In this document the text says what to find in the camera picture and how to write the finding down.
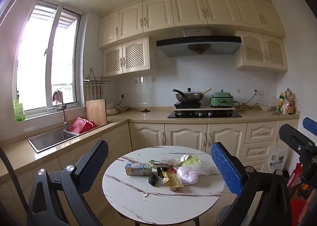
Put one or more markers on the wooden cutting board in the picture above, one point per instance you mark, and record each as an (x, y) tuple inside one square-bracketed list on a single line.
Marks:
[(96, 112)]

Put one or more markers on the wooden spatula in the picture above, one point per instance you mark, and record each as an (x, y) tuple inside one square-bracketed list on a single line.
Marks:
[(206, 91)]

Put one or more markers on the green electric pot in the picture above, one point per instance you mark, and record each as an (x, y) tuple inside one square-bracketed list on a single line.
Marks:
[(221, 101)]

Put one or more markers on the cream cabinets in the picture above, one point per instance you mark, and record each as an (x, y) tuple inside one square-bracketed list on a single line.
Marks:
[(183, 134), (185, 9)]

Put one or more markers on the white green rice bag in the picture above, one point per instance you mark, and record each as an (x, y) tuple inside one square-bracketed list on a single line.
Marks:
[(277, 159)]

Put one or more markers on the black gas stove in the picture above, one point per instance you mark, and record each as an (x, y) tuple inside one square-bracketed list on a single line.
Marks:
[(205, 114)]

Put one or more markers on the cream upper cabinets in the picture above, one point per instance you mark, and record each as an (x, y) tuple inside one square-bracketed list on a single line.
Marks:
[(185, 9)]

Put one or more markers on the sliding window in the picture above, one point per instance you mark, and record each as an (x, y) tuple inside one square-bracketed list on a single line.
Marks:
[(37, 55)]

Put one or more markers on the black induction cooker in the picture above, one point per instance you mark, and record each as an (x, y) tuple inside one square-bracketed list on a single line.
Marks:
[(187, 105)]

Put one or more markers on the small red packet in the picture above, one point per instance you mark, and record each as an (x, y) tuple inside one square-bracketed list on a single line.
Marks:
[(171, 170)]

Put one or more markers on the stack of white plates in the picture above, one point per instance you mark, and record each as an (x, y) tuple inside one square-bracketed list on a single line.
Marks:
[(111, 110)]

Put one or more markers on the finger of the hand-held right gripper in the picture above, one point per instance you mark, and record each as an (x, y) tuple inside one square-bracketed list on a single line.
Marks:
[(291, 135), (310, 125)]

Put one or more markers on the milk carton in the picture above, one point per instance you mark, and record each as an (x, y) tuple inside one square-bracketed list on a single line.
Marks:
[(137, 169)]

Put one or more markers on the black crumpled wrapper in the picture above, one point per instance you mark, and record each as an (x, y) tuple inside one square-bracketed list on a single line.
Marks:
[(153, 181)]

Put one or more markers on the cream cabinet drawer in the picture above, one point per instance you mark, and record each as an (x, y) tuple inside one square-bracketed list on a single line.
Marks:
[(260, 132), (257, 151), (257, 166)]

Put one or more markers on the steel sink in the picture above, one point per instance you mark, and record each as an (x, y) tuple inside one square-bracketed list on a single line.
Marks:
[(49, 139)]

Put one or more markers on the clear plastic bag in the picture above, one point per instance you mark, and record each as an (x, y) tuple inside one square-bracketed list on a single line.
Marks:
[(201, 169)]

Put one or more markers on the metal utensil wall rack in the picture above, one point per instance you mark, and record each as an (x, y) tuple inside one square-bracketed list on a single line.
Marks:
[(97, 80)]

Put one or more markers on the range hood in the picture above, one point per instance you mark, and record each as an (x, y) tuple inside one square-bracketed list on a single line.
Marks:
[(198, 42)]

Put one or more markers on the white bowl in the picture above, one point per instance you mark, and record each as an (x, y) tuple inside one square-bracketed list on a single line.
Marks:
[(265, 108)]

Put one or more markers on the metal kitchen faucet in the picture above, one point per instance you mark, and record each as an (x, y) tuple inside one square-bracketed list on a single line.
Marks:
[(64, 114)]

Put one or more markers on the red dish rack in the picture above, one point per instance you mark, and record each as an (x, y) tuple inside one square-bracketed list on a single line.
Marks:
[(79, 125)]

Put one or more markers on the yellow plastic wrapper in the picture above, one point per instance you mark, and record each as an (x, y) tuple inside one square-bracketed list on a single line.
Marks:
[(192, 160)]

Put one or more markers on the dark wok with lid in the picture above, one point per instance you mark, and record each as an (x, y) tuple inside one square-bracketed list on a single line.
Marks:
[(189, 97)]

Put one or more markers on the red stool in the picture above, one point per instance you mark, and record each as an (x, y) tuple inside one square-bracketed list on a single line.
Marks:
[(296, 212)]

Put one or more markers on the cluster of condiment bottles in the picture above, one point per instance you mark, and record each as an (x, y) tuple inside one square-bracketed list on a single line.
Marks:
[(287, 107)]

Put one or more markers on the gold brown wrapper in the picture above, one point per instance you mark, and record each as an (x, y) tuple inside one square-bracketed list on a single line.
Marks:
[(174, 181)]

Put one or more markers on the cream lower cabinets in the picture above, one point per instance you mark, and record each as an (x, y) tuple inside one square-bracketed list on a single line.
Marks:
[(183, 134)]

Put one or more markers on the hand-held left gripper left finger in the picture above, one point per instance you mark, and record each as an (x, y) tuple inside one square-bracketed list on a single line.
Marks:
[(95, 164)]

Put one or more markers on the red white package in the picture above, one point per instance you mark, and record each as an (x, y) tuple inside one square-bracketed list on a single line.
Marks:
[(296, 174)]

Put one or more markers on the white wall socket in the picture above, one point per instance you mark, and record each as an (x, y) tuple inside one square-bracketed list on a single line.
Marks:
[(126, 95), (258, 91)]

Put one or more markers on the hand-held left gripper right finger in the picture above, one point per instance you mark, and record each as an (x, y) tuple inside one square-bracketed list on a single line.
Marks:
[(226, 166)]

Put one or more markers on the long dark striped wrapper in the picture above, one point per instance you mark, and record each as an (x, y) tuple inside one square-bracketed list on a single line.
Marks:
[(166, 164)]

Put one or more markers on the round white marble table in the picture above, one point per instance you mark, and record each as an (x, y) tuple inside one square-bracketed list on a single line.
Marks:
[(128, 191)]

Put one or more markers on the green detergent bottle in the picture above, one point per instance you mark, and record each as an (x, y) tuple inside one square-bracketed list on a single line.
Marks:
[(19, 112)]

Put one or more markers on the cream lattice door cabinet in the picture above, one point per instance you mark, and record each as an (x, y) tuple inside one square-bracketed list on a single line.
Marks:
[(260, 50), (133, 55)]

